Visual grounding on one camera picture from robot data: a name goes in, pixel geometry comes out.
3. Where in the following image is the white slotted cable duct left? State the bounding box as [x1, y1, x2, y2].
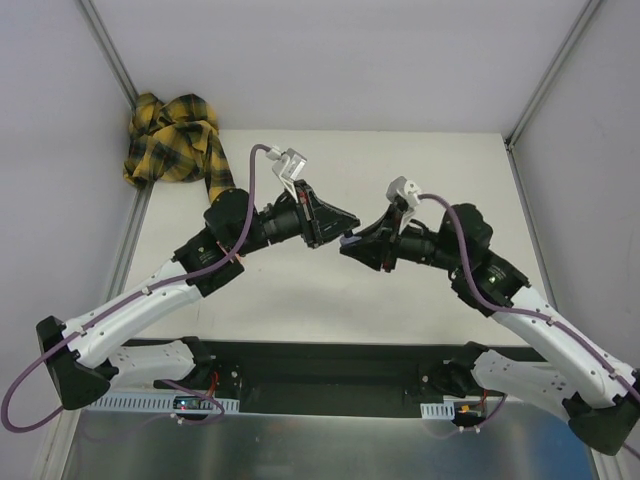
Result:
[86, 392, 240, 415]

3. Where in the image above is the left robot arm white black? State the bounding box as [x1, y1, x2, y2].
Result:
[36, 180, 360, 410]

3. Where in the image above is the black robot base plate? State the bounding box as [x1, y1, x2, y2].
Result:
[152, 339, 506, 416]

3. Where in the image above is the white slotted cable duct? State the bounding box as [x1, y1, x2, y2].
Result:
[420, 401, 456, 421]
[86, 392, 240, 415]

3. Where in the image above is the aluminium corner post left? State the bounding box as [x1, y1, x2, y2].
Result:
[75, 0, 138, 109]

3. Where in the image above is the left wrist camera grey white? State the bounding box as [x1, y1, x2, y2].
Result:
[266, 146, 307, 199]

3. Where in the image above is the purple nail polish bottle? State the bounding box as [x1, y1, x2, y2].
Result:
[340, 235, 362, 251]

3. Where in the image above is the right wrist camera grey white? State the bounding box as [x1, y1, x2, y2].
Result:
[386, 176, 422, 232]

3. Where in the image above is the yellow plaid shirt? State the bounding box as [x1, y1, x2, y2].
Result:
[123, 93, 235, 201]

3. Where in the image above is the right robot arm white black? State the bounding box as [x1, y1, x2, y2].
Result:
[340, 200, 639, 456]

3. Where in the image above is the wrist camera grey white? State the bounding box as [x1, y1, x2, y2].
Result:
[266, 146, 307, 199]
[386, 176, 422, 232]

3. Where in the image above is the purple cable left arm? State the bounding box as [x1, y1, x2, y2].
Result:
[0, 143, 281, 434]

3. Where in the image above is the white slotted cable duct right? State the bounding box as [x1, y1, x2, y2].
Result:
[420, 401, 456, 421]

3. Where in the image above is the aluminium corner post right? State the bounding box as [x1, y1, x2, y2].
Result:
[504, 0, 606, 151]

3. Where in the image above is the aluminium corner post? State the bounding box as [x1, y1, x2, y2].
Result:
[504, 0, 606, 151]
[75, 0, 138, 109]

